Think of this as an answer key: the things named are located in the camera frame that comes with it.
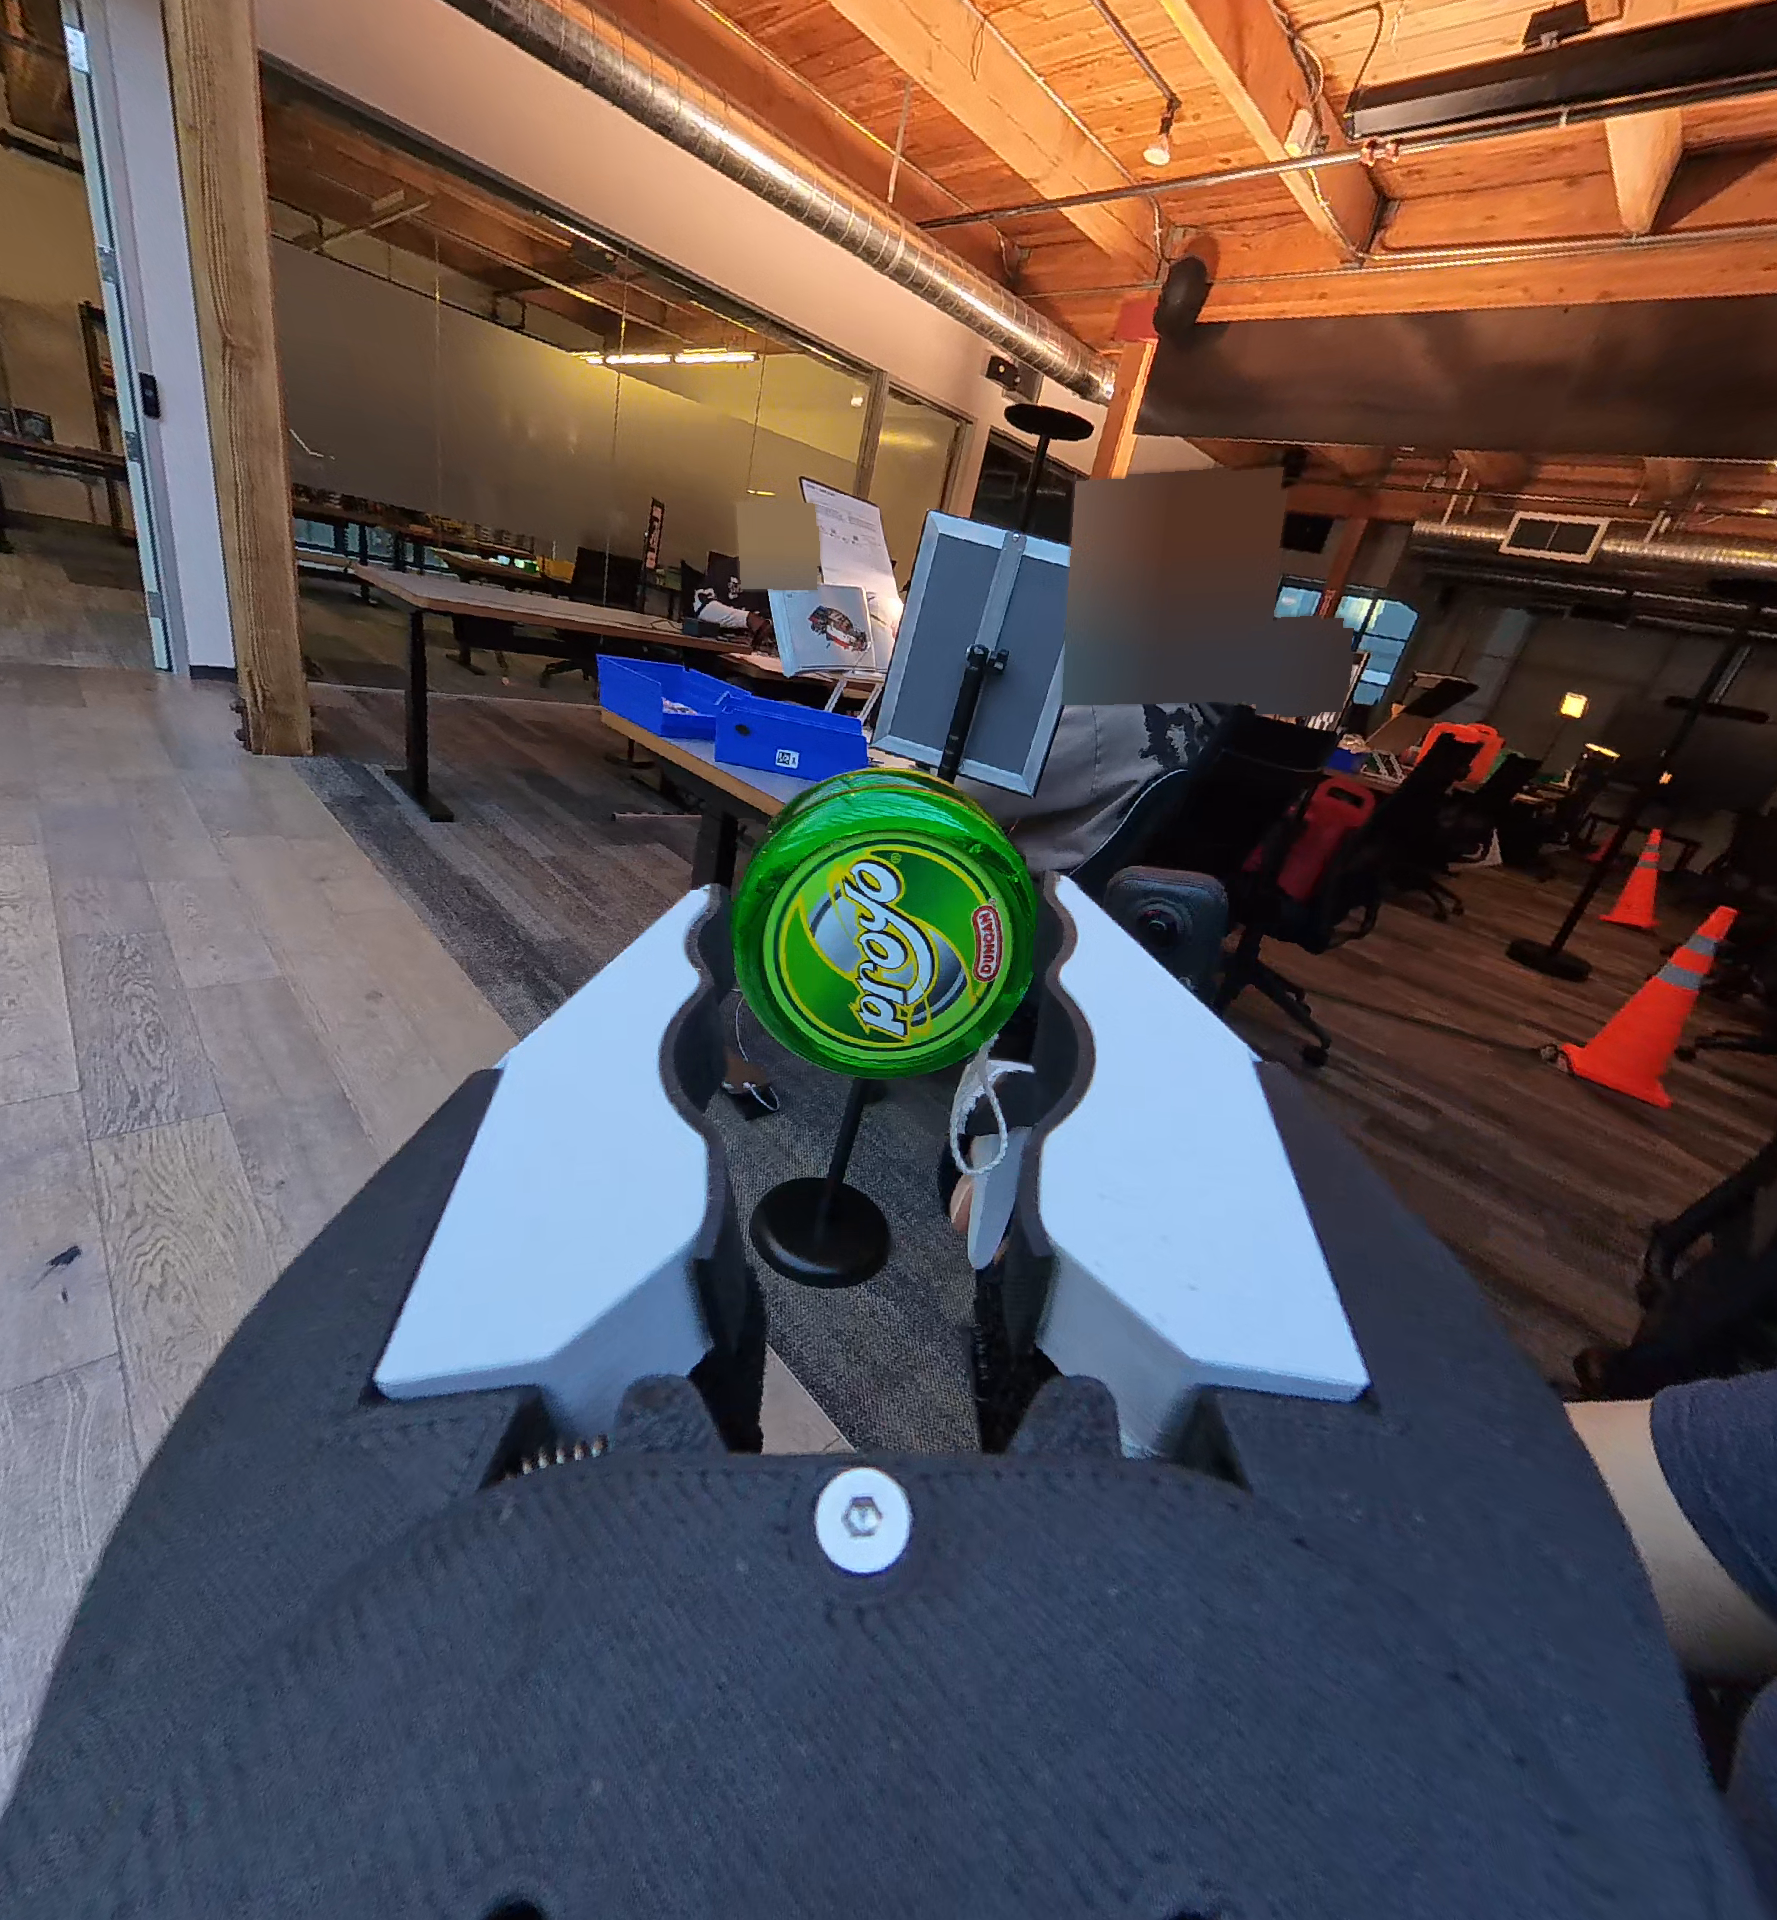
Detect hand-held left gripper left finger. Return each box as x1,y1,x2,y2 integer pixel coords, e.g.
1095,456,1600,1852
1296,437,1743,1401
374,883,767,1454

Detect black round top stand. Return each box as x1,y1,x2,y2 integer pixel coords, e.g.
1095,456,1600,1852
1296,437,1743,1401
1006,401,1097,527

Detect long wooden desk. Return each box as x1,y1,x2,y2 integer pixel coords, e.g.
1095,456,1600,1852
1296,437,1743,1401
352,563,724,825

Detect small orange traffic cone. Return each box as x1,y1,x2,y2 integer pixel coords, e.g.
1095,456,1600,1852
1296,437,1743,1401
1600,830,1666,936

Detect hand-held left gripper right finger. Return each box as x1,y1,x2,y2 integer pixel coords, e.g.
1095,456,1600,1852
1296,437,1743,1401
974,875,1373,1463

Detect wooden support post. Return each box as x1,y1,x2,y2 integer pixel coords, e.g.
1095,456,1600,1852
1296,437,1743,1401
166,0,314,755

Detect blue plastic bin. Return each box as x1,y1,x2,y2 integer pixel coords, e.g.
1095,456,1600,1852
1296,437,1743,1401
596,655,748,742

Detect white poster board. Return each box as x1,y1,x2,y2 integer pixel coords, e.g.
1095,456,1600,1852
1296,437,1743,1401
801,477,890,603

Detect wooden top desk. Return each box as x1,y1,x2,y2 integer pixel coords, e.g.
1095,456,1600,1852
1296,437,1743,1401
603,705,890,890

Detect car print board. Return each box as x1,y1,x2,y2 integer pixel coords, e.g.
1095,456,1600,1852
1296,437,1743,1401
767,588,874,672

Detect blue bin with label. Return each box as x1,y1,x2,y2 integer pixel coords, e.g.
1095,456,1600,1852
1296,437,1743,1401
715,694,872,783

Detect black pole stand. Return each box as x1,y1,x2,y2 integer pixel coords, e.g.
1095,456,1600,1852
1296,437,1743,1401
1506,601,1777,985

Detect silver ventilation duct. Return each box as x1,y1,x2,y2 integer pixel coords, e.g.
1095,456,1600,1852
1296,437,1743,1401
445,0,1118,404
1405,519,1777,589

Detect white yoyo string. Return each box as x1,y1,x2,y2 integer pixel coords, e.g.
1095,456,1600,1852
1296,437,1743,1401
948,1051,1046,1278

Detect black ceiling heater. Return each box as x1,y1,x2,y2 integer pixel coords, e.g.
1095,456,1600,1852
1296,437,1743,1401
1345,0,1777,144

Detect red back office chair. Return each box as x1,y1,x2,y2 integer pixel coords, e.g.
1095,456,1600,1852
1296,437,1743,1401
1249,778,1379,963

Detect large orange traffic cone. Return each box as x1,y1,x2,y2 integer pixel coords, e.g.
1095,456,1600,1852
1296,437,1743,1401
1560,904,1740,1112

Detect grey sign board stand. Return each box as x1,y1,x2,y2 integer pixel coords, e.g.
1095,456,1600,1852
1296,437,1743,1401
750,510,1074,1291

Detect person's right forearm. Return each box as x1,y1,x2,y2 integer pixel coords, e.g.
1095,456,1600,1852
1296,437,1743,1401
1563,1358,1777,1688

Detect green yoyo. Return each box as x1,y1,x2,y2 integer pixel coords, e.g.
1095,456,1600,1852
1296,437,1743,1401
731,768,1040,1084

